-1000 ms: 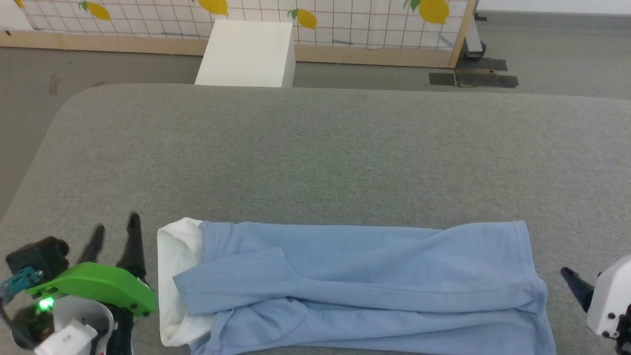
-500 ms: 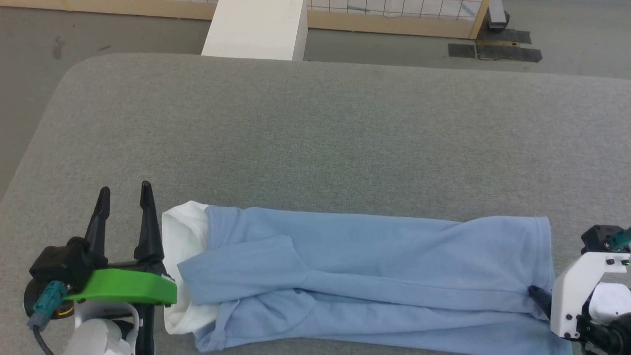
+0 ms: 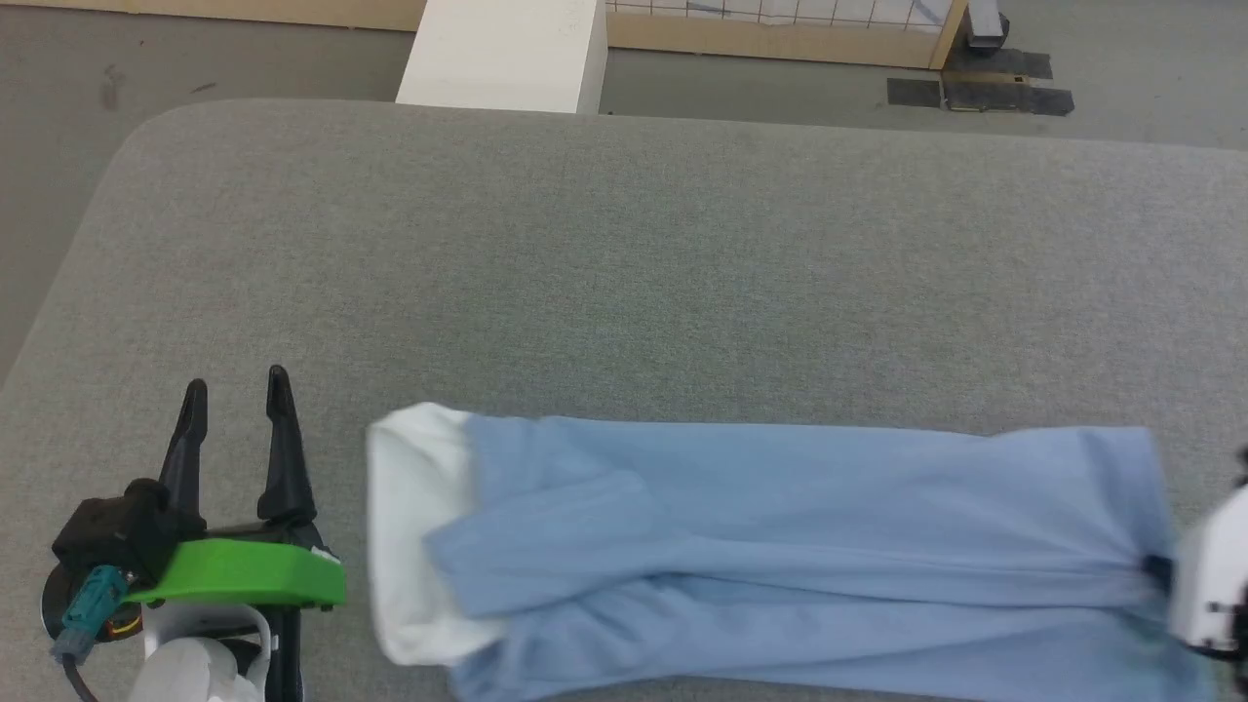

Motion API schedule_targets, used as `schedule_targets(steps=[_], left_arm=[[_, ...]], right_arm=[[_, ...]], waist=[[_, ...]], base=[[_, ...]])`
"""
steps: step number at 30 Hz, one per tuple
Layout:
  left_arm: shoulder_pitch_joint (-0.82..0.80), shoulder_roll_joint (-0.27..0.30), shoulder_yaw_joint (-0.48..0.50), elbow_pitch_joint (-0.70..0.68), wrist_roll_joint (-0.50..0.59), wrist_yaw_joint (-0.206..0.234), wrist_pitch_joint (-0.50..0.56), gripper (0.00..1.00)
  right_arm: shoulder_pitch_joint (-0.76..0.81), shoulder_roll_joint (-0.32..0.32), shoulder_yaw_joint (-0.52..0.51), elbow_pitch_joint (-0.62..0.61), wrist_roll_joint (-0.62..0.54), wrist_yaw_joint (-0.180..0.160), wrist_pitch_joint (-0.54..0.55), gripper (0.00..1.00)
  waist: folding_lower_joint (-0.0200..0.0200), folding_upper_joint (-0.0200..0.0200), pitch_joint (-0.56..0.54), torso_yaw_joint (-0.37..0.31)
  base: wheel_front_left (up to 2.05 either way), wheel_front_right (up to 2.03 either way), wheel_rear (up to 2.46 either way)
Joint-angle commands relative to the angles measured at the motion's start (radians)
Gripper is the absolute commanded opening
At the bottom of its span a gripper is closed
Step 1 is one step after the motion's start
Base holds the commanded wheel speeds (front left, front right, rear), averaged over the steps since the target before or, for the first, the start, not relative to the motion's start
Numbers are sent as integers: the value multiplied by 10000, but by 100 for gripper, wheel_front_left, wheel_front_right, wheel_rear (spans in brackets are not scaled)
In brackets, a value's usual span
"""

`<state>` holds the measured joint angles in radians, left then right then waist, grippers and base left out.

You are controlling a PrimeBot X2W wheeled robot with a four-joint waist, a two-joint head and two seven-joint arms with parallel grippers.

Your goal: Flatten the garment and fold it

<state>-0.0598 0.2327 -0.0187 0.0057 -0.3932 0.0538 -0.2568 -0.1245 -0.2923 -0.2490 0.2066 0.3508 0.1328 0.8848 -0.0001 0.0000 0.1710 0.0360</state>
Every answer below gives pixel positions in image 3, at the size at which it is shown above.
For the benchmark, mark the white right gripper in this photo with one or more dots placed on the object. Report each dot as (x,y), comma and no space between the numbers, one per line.
(1219,585)

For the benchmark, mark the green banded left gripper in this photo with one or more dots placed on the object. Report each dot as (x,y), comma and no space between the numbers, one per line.
(244,575)

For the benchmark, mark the light blue polo shirt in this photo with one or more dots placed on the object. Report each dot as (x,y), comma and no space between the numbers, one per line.
(780,556)

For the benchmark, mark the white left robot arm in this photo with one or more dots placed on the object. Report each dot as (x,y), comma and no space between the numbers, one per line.
(195,663)

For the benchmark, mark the white pillar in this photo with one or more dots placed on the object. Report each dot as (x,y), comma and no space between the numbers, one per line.
(507,58)

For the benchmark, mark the metal partition foot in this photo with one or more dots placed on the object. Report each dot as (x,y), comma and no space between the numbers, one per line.
(987,24)

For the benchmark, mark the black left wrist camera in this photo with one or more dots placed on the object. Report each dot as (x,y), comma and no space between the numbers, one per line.
(117,531)

